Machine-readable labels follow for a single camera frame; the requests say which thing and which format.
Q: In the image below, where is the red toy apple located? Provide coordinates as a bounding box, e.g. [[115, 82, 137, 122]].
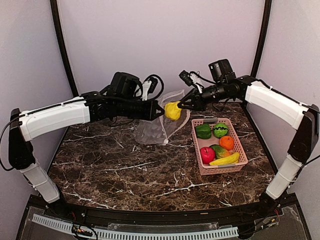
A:
[[200, 147, 216, 165]]

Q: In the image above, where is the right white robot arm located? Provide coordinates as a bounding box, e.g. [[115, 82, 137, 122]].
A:
[[178, 73, 320, 217]]

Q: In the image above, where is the yellow toy banana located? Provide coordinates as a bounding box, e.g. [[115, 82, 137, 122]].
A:
[[209, 152, 240, 166]]

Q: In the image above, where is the green toy watermelon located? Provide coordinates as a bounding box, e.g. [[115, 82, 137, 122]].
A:
[[213, 122, 229, 138]]

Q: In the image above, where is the toy orange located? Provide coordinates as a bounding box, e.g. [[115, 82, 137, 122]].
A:
[[219, 135, 235, 151]]

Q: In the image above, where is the pink plastic basket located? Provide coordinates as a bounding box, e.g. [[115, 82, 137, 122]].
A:
[[191, 118, 248, 176]]

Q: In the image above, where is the right black frame post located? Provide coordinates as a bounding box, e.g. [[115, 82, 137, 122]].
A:
[[250, 0, 273, 78]]

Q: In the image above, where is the white slotted cable duct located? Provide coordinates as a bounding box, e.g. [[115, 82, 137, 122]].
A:
[[31, 214, 239, 240]]

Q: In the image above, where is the yellow toy pepper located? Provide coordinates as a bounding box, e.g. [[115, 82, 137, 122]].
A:
[[164, 101, 182, 121]]

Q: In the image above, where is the black frame post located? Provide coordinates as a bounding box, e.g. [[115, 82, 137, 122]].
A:
[[49, 0, 79, 97], [250, 0, 273, 78]]

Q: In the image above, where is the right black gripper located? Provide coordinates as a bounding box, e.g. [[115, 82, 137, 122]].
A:
[[177, 81, 228, 111]]

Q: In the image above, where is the left black frame post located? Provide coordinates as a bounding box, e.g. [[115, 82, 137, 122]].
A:
[[49, 0, 79, 97]]

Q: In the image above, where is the clear zip top bag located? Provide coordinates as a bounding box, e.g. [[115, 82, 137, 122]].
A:
[[134, 88, 191, 146]]

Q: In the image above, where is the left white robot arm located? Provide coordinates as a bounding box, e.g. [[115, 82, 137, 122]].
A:
[[4, 92, 165, 218]]

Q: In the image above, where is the black front rail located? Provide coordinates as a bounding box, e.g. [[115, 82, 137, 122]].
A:
[[37, 196, 283, 229]]

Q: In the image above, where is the green toy pepper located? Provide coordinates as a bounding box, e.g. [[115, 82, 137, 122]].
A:
[[194, 123, 212, 140]]

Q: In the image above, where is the green orange toy mango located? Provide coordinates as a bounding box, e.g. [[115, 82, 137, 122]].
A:
[[210, 144, 231, 159]]

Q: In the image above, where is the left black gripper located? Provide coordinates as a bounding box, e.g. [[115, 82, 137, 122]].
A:
[[116, 97, 166, 121]]

